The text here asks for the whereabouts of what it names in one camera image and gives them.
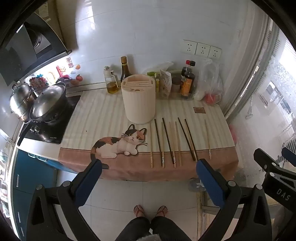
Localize white round object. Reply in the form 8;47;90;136
194;90;207;101

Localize glass oil dispenser bottle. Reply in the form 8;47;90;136
103;66;121;94

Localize person's right foot in sandal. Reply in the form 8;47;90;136
156;205;168;217

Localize clear plastic bag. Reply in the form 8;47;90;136
195;58;224;106
141;61;174;75

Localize person's left foot in sandal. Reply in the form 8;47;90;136
133;205;145;218

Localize colourful letter wall stickers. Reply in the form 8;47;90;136
29;74;50;90

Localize steel stockpot with lid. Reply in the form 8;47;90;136
9;82;37;122

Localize black range hood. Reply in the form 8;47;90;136
0;11;73;87

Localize person's foot in sandal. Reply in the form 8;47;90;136
156;205;168;217
133;205;145;218

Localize pink cloth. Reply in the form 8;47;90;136
229;124;238;144

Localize window with frosted film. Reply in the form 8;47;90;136
223;14;296;176

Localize dark glass bottle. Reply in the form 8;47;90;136
120;56;133;90

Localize soy sauce bottle orange label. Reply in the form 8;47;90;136
180;60;196;98

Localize white wall socket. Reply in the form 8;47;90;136
183;40;198;55
195;43;211;57
208;46;221;59

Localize cream utensil holder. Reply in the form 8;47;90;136
121;74;157;123

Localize black gas stove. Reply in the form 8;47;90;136
20;95;82;145

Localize striped cat print mat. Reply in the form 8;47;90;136
58;89;239;181

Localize white printed packet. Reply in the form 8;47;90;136
159;70;173;100

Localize wok with steel lid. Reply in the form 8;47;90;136
17;83;69;146

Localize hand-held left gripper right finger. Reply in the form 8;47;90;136
196;158;273;241

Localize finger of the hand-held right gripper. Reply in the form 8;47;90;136
254;148;281;175
282;147;296;167

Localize row of chopsticks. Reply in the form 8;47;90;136
150;117;212;169

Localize person's black trousers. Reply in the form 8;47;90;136
115;216;192;241

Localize blue kitchen cabinet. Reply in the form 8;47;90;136
9;148;59;233

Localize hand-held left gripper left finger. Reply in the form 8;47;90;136
26;159;103;241

